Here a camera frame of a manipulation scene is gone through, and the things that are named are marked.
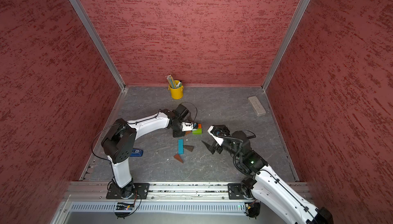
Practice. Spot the teal long block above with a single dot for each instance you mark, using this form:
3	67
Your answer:
180	146

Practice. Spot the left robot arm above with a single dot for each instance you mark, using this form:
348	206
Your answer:
119	141

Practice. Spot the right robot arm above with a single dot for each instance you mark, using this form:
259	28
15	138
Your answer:
262	183

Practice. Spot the aluminium corner post left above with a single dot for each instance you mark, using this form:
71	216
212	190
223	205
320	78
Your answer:
83	16

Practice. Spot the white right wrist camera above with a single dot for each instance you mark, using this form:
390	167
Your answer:
219	133

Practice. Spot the aluminium front rail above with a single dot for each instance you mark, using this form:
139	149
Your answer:
158	191

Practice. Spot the dark brown triangle block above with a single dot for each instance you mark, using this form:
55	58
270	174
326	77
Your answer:
188	147

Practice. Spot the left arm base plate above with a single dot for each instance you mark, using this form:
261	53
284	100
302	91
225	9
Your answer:
139	189

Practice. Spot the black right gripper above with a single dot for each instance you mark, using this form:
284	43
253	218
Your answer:
211	149

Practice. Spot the blue black utility knife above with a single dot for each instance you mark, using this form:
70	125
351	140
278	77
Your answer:
136	153

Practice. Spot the white slotted cable duct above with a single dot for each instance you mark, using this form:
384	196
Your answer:
226	208

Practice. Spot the grey marbled pencil case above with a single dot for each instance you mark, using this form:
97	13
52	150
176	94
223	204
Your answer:
257	106

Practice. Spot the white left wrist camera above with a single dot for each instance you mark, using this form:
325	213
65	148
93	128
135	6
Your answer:
185	122

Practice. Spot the aluminium corner post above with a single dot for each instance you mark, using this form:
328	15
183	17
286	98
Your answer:
296	19
83	16

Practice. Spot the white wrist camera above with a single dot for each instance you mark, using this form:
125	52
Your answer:
185	122
219	133

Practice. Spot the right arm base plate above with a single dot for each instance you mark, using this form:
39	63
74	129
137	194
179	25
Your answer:
235	191

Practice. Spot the aluminium corner post right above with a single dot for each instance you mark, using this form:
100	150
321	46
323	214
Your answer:
296	19

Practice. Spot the green rectangular block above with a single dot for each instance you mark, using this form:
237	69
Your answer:
197	132

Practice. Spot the yellow metal pencil bucket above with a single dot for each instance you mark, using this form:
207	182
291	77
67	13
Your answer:
177	91

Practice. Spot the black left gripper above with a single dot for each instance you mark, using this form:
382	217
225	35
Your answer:
176	134

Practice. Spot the red brown triangle block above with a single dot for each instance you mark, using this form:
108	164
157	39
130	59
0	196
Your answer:
178	158

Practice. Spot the pencils in bucket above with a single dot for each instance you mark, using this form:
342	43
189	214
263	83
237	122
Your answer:
171	82

